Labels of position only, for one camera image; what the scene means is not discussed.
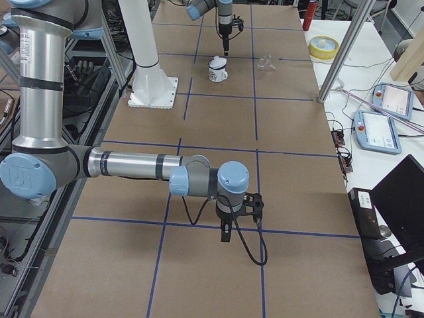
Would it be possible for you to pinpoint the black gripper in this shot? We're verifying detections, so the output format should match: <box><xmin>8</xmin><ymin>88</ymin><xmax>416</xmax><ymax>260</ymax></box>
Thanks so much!
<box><xmin>218</xmin><ymin>211</ymin><xmax>233</xmax><ymax>242</ymax></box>
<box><xmin>218</xmin><ymin>23</ymin><xmax>231</xmax><ymax>55</ymax></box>

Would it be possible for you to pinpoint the white enamel mug lid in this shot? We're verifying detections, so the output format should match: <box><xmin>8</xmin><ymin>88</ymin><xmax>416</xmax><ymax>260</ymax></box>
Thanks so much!
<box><xmin>208</xmin><ymin>56</ymin><xmax>227</xmax><ymax>70</ymax></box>

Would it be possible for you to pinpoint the clear glass funnel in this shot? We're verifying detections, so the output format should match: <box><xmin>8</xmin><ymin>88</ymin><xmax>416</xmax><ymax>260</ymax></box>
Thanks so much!
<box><xmin>257</xmin><ymin>53</ymin><xmax>276</xmax><ymax>70</ymax></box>

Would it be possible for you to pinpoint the white enamel mug blue rim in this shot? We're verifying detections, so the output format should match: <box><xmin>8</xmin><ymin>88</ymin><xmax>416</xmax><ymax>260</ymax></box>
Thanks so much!
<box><xmin>208</xmin><ymin>67</ymin><xmax>228</xmax><ymax>83</ymax></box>

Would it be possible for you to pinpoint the red cylinder tube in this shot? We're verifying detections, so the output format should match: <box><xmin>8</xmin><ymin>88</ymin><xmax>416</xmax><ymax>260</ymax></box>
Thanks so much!
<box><xmin>302</xmin><ymin>0</ymin><xmax>318</xmax><ymax>31</ymax></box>

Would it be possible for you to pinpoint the yellow tape roll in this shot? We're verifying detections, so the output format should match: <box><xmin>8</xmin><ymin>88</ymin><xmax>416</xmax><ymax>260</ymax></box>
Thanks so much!
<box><xmin>308</xmin><ymin>36</ymin><xmax>340</xmax><ymax>60</ymax></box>

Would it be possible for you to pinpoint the black laptop computer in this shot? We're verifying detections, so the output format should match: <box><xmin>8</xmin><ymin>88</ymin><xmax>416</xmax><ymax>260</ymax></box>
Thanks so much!
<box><xmin>348</xmin><ymin>154</ymin><xmax>423</xmax><ymax>297</ymax></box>

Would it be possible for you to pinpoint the near teach pendant tablet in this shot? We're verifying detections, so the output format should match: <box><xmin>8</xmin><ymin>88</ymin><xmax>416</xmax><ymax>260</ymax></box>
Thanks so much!
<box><xmin>354</xmin><ymin>110</ymin><xmax>402</xmax><ymax>154</ymax></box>

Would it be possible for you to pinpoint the teach pendant tablet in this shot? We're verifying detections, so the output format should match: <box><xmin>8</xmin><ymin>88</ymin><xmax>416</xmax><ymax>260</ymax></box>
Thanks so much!
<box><xmin>372</xmin><ymin>83</ymin><xmax>413</xmax><ymax>121</ymax></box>
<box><xmin>354</xmin><ymin>110</ymin><xmax>402</xmax><ymax>154</ymax></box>

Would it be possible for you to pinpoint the far teach pendant tablet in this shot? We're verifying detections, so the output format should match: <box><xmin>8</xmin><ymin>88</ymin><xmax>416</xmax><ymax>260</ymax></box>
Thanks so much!
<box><xmin>372</xmin><ymin>83</ymin><xmax>413</xmax><ymax>121</ymax></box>

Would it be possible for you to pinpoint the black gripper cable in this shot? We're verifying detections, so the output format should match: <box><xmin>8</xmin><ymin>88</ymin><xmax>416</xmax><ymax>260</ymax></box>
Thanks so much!
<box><xmin>181</xmin><ymin>195</ymin><xmax>268</xmax><ymax>266</ymax></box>

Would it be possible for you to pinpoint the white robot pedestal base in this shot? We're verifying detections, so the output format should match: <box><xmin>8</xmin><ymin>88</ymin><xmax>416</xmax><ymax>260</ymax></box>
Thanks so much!
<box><xmin>119</xmin><ymin>0</ymin><xmax>178</xmax><ymax>109</ymax></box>

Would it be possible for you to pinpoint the silver aluminium frame post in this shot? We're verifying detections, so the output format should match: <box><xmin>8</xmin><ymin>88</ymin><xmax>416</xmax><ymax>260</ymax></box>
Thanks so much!
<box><xmin>317</xmin><ymin>0</ymin><xmax>376</xmax><ymax>103</ymax></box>

